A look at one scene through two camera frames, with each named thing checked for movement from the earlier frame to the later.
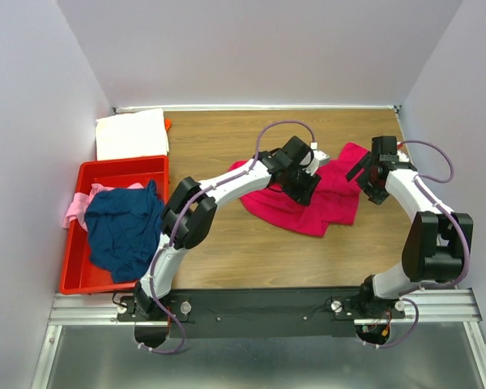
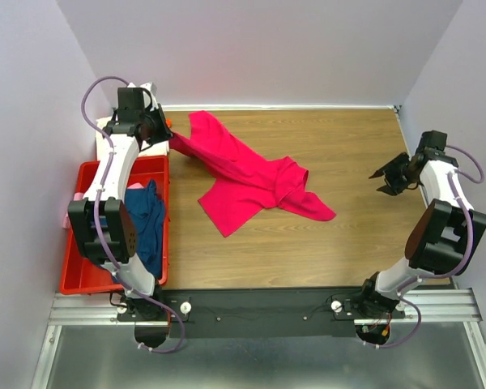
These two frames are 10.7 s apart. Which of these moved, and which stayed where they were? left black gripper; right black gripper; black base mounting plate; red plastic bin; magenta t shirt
Moved: right black gripper; left black gripper; magenta t shirt
Stayed: red plastic bin; black base mounting plate
